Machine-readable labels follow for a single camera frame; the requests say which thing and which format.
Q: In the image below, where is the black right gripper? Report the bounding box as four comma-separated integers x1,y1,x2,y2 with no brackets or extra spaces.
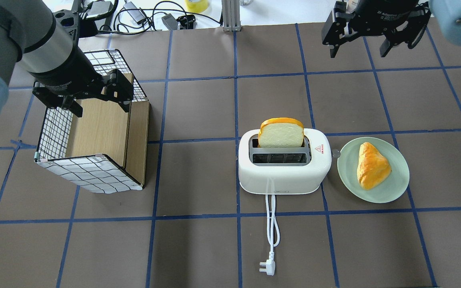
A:
321,0,431,58

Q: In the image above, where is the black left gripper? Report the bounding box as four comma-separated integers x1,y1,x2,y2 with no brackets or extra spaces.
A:
32,69,134,117

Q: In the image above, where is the white two-slot toaster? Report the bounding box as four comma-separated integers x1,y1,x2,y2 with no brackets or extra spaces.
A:
238,129,333,195

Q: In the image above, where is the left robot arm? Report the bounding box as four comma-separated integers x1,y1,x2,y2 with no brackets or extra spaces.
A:
0,0,133,117

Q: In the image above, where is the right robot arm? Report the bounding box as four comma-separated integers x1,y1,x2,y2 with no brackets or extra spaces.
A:
321,0,461,58

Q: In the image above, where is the wooden box with grid cloth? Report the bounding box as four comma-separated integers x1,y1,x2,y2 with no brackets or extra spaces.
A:
34,49,150,194

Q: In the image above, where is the grey power brick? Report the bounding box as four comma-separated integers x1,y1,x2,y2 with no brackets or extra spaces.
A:
123,1,148,24

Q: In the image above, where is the toast bread slice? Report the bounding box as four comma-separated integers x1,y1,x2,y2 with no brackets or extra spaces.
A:
258,117,304,148

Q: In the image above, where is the golden croissant pastry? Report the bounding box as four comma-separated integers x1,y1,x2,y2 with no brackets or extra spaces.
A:
357,142,392,190

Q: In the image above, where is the light green plate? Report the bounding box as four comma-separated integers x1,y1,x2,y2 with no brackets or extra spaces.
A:
337,137,410,204

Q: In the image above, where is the black power adapter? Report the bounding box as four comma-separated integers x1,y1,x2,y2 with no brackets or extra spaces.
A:
161,14,196,30

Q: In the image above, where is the yellow tape roll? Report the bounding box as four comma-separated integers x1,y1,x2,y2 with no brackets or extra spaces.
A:
185,0,210,14

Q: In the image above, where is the black cables bundle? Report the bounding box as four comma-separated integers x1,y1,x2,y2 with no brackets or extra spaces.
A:
78,0,223,36

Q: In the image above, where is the aluminium profile post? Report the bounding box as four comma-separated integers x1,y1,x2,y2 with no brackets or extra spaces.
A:
221,0,242,32

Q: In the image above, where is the white toaster power cable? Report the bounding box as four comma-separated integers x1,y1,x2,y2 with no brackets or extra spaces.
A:
259,178,281,275

